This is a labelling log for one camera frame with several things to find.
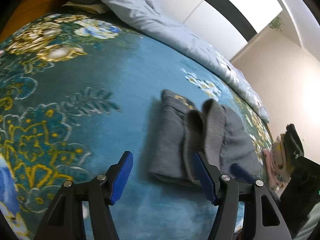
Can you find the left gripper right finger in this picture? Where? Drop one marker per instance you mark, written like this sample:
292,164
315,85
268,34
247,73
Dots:
262,217

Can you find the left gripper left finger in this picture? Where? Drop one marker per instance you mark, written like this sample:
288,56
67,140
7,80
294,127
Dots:
64,217

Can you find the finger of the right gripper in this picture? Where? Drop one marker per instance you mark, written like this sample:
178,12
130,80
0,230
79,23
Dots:
241,175

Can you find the grey knit sweater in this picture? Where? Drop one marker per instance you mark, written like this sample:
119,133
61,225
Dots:
215,130

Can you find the pink fuzzy right forearm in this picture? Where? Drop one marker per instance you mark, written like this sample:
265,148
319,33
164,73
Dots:
278,166

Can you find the teal floral plush blanket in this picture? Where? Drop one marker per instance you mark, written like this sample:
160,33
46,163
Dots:
78,90

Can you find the light blue floral quilt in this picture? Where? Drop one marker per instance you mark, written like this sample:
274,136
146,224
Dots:
147,17

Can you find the orange wooden headboard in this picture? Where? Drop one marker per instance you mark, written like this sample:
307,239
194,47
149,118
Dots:
27,11

